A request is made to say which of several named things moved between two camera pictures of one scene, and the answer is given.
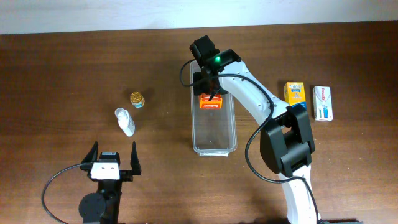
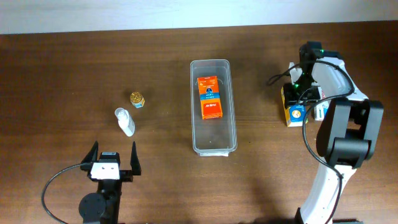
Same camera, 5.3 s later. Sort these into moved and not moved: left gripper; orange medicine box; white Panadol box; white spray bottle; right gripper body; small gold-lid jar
Moved: right gripper body; orange medicine box
Not moved: white Panadol box; small gold-lid jar; left gripper; white spray bottle
